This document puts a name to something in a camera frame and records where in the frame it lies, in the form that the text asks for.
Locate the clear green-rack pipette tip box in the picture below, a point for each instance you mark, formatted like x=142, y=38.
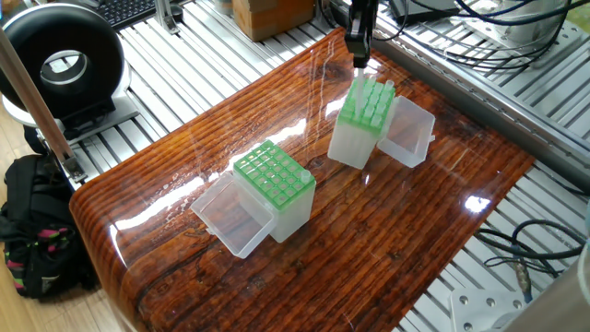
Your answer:
x=350, y=143
x=290, y=217

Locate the black keyboard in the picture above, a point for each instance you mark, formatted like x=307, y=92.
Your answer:
x=124, y=9

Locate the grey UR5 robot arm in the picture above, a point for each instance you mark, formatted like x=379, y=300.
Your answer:
x=535, y=14

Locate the brown wooden pole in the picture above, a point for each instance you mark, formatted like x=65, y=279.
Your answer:
x=37, y=108

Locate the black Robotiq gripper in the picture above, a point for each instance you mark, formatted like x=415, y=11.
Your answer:
x=361, y=9

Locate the silver robot mount plate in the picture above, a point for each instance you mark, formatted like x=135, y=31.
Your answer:
x=489, y=314

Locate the brown cardboard box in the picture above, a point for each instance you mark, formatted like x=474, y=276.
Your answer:
x=272, y=17

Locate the black backpack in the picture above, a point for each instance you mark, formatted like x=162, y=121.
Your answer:
x=37, y=212

